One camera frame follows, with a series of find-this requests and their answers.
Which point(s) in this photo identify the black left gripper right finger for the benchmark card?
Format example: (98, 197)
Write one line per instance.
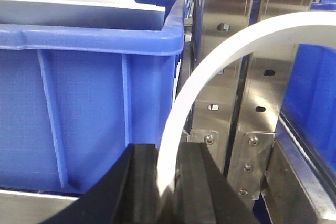
(202, 193)

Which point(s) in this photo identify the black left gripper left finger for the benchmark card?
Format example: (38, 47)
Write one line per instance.
(127, 193)

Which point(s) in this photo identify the white ring pipe clamp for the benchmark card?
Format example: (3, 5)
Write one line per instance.
(315, 27)

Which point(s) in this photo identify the large blue plastic bin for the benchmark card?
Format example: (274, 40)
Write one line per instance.
(73, 98)

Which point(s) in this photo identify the blue bin right side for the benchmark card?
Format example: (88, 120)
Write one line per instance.
(310, 103)

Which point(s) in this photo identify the white panel inside bin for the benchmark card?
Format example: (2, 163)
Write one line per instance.
(109, 14)

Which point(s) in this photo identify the steel perforated rack upright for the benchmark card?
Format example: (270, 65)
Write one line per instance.
(237, 111)

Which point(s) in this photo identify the steel shelf rail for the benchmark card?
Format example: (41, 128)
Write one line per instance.
(292, 191)

